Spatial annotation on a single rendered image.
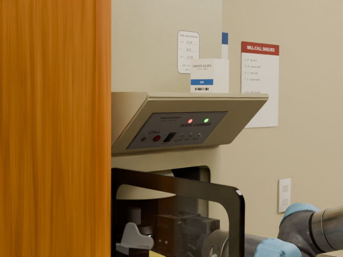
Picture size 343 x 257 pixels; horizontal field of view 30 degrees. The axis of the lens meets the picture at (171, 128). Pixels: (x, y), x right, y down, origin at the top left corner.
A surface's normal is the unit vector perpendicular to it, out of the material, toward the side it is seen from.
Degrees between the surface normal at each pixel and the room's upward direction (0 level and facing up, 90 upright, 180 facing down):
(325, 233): 90
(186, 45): 90
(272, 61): 90
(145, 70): 90
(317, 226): 70
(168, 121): 135
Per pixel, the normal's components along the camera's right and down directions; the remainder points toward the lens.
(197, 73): -0.60, 0.04
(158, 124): 0.51, 0.73
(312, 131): 0.73, 0.04
